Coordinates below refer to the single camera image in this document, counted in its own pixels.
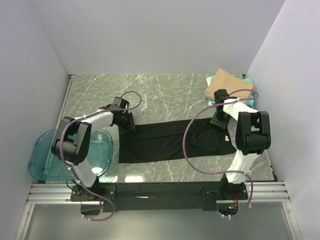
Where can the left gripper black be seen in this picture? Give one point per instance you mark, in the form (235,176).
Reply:
(130,128)

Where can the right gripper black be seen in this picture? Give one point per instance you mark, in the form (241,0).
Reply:
(222,124)

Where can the black t shirt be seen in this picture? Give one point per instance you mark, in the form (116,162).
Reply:
(164,141)

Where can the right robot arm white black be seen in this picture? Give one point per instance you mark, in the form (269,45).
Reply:
(252,137)

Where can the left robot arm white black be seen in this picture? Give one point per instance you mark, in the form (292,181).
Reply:
(72,139)

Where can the folded teal t shirt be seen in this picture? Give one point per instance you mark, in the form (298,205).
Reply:
(250,103)

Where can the folded tan t shirt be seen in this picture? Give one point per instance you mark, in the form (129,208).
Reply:
(234,86)

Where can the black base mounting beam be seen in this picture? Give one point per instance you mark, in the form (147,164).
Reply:
(148,196)

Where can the blue transparent plastic bin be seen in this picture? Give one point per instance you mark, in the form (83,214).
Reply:
(44,166)

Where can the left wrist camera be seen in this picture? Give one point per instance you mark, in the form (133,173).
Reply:
(119,103)

